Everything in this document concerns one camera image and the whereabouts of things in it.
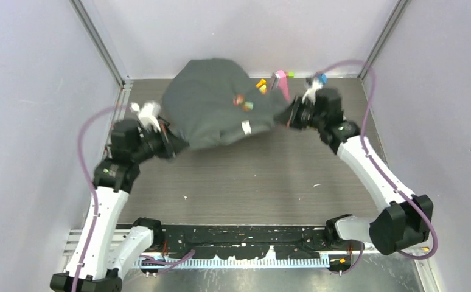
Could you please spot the grey t-shirt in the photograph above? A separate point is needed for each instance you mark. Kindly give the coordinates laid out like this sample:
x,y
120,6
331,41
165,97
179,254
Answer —
x,y
199,103

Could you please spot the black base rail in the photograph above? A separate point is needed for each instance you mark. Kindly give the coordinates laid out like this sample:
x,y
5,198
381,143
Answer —
x,y
250,247

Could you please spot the pink metronome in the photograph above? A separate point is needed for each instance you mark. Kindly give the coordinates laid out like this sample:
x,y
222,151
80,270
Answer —
x,y
279,81

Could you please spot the yellow curved blocks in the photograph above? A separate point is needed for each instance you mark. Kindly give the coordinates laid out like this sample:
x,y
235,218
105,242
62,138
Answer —
x,y
262,86

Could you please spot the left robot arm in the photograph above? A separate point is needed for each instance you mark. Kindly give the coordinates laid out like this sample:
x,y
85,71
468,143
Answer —
x,y
94,266

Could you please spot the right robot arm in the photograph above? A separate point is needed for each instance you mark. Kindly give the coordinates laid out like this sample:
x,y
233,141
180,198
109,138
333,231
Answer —
x,y
404,219

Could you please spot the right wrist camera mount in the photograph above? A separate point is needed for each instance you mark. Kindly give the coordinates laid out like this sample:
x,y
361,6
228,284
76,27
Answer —
x,y
312,84

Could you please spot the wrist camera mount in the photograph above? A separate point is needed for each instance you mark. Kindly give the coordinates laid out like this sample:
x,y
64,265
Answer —
x,y
147,114
312,84

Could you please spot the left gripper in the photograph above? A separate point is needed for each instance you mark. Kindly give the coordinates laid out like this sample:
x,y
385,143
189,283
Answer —
x,y
172,145

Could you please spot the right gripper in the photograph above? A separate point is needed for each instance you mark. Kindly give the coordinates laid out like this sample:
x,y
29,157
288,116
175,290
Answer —
x,y
289,117

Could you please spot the blue triangular block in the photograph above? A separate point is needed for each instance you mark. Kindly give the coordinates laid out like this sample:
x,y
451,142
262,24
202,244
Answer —
x,y
322,78

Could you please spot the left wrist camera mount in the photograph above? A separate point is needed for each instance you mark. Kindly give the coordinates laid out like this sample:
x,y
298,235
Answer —
x,y
147,114

